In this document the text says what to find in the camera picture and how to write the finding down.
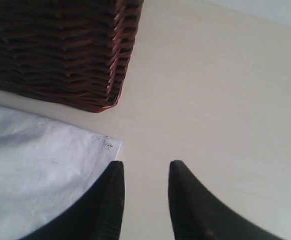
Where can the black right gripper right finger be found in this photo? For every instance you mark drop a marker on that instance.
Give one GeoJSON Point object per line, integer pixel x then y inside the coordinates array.
{"type": "Point", "coordinates": [196, 214]}

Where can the white t-shirt red lettering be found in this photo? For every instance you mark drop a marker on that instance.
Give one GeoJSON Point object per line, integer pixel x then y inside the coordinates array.
{"type": "Point", "coordinates": [45, 167]}

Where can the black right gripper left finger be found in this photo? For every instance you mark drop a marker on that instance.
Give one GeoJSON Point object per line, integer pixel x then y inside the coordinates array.
{"type": "Point", "coordinates": [97, 215]}

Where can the dark brown wicker basket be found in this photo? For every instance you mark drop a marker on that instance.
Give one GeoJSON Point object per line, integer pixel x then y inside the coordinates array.
{"type": "Point", "coordinates": [70, 52]}

